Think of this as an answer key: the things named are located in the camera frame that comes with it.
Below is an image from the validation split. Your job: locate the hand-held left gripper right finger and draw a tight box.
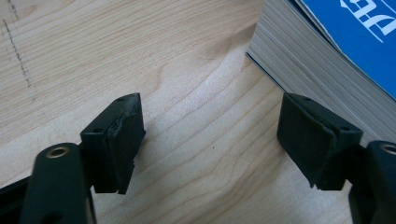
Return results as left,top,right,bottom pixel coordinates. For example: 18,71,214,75
276,91,364,191

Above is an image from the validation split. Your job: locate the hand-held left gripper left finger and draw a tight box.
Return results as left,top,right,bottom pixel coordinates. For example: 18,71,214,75
79,91,147,195

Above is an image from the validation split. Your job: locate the thick blue book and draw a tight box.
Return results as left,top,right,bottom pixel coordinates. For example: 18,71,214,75
245,0,396,147

